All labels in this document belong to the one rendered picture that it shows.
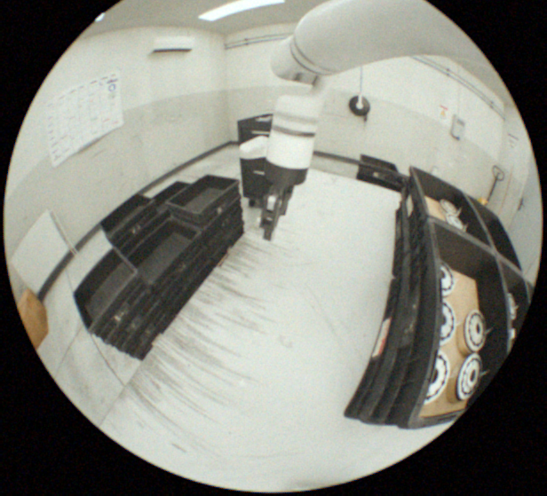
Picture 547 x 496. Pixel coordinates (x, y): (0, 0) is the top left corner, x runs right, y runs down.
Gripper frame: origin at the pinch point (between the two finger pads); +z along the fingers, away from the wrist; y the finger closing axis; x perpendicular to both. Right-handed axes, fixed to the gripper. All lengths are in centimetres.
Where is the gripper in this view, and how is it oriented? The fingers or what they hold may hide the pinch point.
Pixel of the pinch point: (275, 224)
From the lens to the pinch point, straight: 39.2
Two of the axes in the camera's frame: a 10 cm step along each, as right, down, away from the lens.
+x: -9.4, -3.0, 1.5
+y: 3.0, -5.7, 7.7
